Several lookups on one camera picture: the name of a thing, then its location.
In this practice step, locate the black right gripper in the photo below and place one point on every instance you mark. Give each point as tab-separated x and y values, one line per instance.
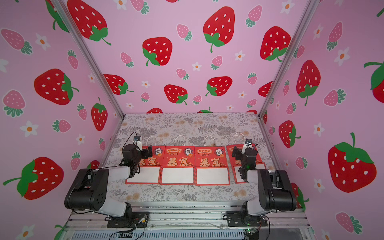
236	152

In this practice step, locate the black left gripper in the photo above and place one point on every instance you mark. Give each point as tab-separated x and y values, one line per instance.
145	155

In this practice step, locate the red paper gift bag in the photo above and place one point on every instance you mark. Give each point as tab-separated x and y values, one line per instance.
142	171

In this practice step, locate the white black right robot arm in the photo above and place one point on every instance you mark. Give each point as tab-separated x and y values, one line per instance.
276	193

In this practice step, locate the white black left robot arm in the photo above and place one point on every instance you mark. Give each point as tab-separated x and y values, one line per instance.
88	192

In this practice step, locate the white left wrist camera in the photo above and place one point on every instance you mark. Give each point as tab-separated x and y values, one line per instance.
137	141

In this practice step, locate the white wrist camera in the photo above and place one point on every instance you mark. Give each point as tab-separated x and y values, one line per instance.
137	141
247	144

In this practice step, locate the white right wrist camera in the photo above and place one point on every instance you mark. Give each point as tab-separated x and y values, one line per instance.
247	144

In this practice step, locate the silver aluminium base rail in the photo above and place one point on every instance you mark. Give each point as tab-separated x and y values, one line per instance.
192	221

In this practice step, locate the silver aluminium corner post right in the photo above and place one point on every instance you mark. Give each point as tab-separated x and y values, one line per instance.
302	26

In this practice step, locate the silver aluminium corner post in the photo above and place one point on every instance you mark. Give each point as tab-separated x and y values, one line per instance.
302	26
79	40

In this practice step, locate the silver aluminium corner post left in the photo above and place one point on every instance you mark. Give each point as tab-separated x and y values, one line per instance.
79	40

